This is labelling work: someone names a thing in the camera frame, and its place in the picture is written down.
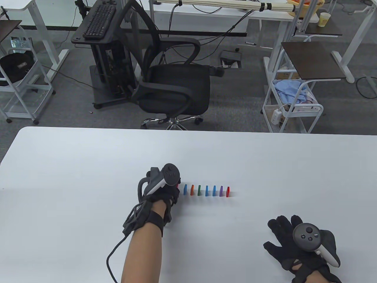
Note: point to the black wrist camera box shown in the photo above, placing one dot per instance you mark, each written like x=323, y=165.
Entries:
x=134, y=218

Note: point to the black rolling computer stand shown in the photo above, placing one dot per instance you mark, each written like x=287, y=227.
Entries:
x=103, y=56

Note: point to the green domino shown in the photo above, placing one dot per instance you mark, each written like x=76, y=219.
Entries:
x=199, y=190

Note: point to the white rolling utility cart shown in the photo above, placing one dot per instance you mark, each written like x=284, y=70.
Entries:
x=316, y=109
x=35, y=85

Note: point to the black office chair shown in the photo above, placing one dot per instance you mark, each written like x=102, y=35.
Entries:
x=176, y=85

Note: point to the dark brown side table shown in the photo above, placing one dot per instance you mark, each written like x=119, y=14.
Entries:
x=315, y=60
x=324, y=31
x=8, y=29

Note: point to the grey floor power box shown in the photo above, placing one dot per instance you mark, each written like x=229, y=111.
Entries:
x=231, y=56

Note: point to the beige rolled bamboo mat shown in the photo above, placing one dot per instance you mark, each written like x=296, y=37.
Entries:
x=221, y=3

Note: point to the yellow white paper cup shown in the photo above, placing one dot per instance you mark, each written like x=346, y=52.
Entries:
x=324, y=20

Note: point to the white power strip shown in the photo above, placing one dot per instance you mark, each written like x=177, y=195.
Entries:
x=276, y=116

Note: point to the light blue cloth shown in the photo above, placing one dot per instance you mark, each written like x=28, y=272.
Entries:
x=290, y=90

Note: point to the person's left hand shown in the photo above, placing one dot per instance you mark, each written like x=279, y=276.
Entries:
x=169, y=194

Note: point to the grey white handheld controller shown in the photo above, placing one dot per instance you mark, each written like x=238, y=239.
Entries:
x=306, y=237
x=171, y=174

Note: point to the cardboard box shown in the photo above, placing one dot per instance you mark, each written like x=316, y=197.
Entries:
x=288, y=76

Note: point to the black bag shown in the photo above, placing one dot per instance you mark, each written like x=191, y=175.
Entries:
x=16, y=66

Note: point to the white desk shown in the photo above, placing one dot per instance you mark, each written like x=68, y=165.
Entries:
x=191, y=17
x=344, y=67
x=17, y=5

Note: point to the person's right hand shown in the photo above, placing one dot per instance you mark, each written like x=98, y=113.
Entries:
x=281, y=237

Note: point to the clear plastic packet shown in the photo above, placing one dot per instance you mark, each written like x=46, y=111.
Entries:
x=19, y=44

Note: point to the black keyboard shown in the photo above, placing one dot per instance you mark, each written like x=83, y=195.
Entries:
x=98, y=22

